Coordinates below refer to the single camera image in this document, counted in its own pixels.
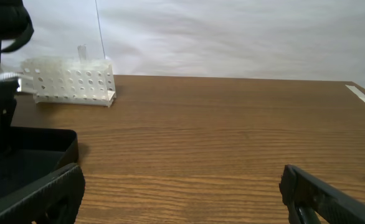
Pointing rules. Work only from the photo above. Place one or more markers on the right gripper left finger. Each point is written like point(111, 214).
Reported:
point(45, 202)

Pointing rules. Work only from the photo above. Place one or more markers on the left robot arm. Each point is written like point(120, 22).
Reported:
point(2, 18)

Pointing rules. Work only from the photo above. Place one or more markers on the clear test tube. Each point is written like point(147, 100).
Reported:
point(82, 53)

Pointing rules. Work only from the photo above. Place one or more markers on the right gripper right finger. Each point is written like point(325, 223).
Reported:
point(325, 205)

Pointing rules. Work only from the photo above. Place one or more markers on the white test tube rack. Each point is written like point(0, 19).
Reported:
point(70, 84)

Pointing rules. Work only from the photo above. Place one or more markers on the black tray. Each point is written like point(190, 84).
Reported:
point(30, 161)

